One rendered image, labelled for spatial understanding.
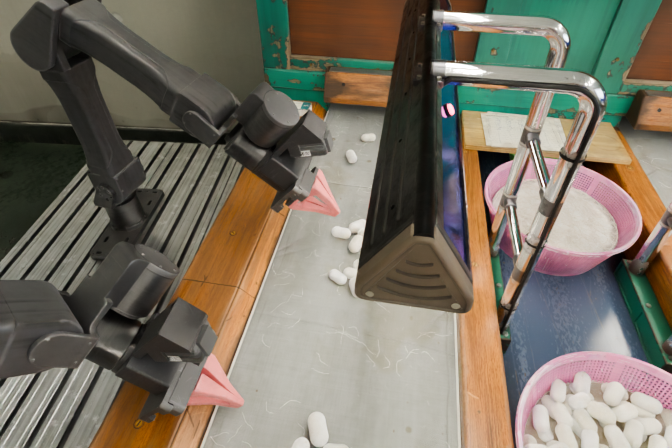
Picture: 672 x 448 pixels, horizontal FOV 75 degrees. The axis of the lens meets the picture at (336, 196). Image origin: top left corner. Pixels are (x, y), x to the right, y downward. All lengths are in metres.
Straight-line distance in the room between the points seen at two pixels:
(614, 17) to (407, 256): 0.88
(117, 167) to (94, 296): 0.38
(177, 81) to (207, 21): 1.40
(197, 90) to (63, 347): 0.36
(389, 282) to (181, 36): 1.90
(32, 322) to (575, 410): 0.60
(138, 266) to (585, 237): 0.72
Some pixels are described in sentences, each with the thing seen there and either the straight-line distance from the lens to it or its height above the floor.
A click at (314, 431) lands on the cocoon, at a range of 0.57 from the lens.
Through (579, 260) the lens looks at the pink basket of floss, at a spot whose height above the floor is 0.74.
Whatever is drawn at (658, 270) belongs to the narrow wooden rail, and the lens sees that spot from 0.89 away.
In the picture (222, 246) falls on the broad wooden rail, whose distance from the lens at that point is 0.75.
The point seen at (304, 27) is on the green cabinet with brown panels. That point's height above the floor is 0.94.
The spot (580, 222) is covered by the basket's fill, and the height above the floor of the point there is 0.73.
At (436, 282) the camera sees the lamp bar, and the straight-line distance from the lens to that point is 0.29.
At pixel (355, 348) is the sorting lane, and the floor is 0.74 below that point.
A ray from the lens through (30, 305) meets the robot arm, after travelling 0.49.
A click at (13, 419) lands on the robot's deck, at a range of 0.81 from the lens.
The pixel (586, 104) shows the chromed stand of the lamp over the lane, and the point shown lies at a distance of 0.48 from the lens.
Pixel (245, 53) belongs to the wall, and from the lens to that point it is 2.05.
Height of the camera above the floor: 1.30
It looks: 41 degrees down
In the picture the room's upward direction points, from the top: straight up
